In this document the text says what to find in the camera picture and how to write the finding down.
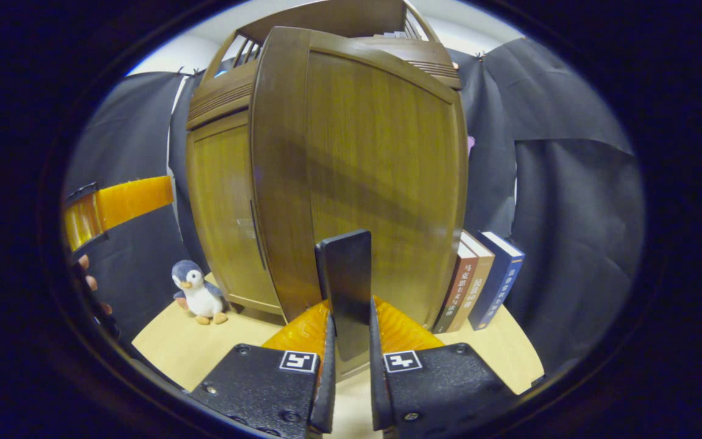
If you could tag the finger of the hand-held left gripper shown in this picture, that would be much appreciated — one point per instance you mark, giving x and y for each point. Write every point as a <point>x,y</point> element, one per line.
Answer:
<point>131,201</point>

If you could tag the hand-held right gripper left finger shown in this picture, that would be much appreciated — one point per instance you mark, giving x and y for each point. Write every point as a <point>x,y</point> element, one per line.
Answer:
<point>259,384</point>

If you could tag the blue spine book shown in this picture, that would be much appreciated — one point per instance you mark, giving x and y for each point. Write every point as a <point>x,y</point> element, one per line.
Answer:
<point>502,283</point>

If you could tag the black backdrop cloth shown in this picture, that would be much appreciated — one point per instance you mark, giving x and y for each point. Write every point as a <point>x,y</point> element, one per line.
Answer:
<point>570,201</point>

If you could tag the wooden double-door shoe cabinet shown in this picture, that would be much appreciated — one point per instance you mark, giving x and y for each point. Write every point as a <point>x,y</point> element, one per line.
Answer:
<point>339,13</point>

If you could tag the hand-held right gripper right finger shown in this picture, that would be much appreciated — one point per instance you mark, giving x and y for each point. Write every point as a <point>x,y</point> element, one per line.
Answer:
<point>442,384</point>

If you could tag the dark brown spine book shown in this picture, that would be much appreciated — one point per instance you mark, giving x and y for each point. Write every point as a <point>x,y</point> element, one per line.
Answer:
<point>457,286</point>

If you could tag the wooden cabinet door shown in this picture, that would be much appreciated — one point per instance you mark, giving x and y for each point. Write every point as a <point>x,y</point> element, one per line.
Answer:
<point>223,213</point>
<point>381,158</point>

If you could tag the plush penguin toy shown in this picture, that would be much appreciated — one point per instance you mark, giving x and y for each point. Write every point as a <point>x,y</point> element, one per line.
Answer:
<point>202,296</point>

